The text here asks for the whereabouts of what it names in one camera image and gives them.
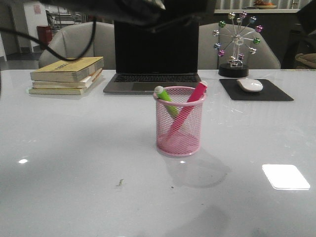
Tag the fruit bowl on counter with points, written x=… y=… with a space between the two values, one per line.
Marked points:
x=262 y=4

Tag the grey chair behind laptop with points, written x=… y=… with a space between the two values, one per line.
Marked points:
x=70 y=42

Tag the yellow top book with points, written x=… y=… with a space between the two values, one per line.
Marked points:
x=63 y=71

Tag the bottom book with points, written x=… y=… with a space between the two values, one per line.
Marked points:
x=59 y=91

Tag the ferris wheel desk ornament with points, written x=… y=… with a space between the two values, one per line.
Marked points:
x=235 y=68

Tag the brown cushioned sofa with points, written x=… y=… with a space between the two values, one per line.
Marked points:
x=305 y=61

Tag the red trash bin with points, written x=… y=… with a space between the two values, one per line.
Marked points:
x=44 y=34

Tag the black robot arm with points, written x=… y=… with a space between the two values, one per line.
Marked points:
x=151 y=15

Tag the grey chair behind ornament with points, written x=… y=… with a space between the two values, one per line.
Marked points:
x=264 y=58

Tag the black mouse pad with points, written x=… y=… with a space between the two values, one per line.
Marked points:
x=270 y=92

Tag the pink mesh pen holder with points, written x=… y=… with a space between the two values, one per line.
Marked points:
x=169 y=102

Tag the grey laptop computer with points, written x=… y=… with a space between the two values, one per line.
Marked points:
x=145 y=60

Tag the middle book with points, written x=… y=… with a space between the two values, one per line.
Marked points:
x=85 y=83

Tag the white computer mouse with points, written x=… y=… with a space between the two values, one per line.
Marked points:
x=250 y=85

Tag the pink highlighter pen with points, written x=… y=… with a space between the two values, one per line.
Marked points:
x=196 y=96

